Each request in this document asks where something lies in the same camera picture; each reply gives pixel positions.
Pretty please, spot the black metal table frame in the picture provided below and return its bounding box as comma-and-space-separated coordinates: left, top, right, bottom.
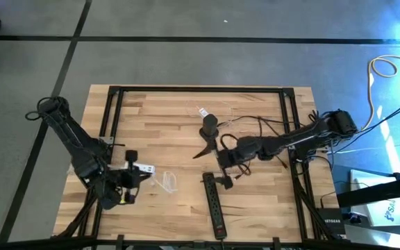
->
49, 85, 349, 250

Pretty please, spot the black USB cable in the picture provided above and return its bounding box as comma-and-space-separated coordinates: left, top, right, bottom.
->
235, 158, 290, 180

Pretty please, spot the white power strip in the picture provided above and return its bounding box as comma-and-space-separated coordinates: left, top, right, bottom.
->
109, 162, 156, 174

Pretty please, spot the black network switch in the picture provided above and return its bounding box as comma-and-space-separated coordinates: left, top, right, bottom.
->
317, 207, 346, 235

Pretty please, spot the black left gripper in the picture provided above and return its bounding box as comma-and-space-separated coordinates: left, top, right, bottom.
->
116, 149, 152, 204

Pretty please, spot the yellow floor cable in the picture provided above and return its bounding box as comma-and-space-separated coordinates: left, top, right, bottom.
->
359, 54, 400, 133

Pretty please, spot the thin beige USB cable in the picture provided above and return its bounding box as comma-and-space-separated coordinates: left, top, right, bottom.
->
185, 99, 235, 128

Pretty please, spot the white box with blue logo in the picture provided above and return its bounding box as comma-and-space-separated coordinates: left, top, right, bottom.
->
350, 169, 400, 227

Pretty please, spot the long black power strip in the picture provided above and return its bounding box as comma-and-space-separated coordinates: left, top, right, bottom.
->
202, 172, 228, 240

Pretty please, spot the black tower power cord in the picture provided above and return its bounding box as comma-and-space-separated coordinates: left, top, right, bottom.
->
217, 115, 312, 128

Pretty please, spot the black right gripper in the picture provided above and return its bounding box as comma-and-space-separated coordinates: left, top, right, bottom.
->
192, 133, 242, 190

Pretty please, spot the grey metal plate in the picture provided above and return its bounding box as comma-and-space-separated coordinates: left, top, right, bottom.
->
344, 224, 400, 250

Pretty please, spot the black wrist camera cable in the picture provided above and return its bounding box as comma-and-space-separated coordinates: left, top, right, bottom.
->
219, 133, 240, 150

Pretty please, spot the black metal beam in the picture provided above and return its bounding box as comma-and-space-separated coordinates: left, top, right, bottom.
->
336, 174, 400, 208

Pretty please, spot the black tower power strip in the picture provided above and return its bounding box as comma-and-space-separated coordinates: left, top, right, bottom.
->
199, 113, 220, 138

